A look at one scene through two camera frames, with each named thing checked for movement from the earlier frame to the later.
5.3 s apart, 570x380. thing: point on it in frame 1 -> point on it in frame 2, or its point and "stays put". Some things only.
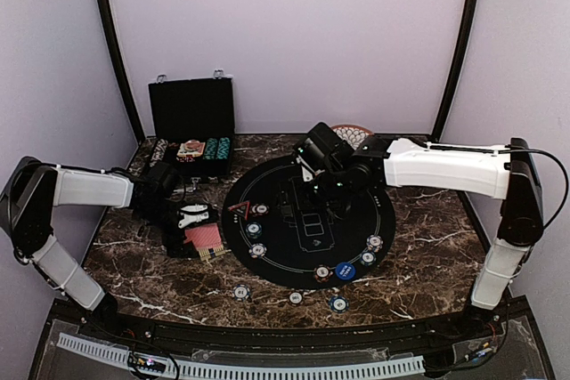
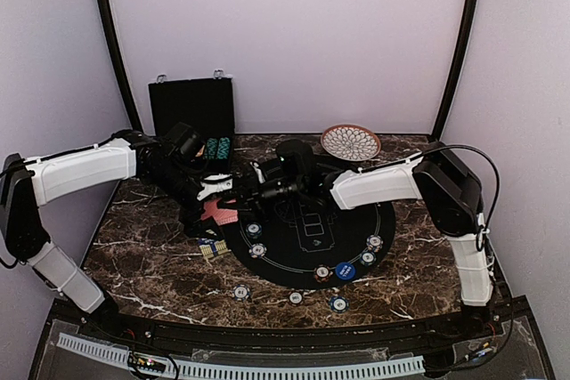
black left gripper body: [158, 216] -> [170, 181]
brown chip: [322, 273] stays put
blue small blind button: [346, 270] stays put
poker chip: [338, 303] stays put
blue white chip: [374, 242] stays put
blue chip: [253, 230] stays put
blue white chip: [257, 250] stays put
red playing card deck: [206, 238] -> [221, 216]
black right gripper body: [330, 186] -> [291, 189]
